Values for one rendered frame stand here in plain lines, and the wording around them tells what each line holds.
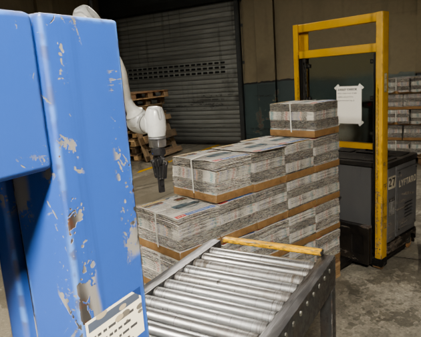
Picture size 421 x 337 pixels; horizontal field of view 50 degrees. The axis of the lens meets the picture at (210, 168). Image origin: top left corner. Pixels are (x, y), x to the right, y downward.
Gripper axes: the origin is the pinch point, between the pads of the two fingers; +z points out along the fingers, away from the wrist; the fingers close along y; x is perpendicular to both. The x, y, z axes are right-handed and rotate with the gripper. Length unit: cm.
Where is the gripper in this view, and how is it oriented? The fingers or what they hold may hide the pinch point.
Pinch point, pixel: (161, 185)
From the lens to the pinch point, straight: 238.4
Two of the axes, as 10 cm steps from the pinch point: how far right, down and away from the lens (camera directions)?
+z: 0.7, 9.8, 2.0
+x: -7.4, 1.8, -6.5
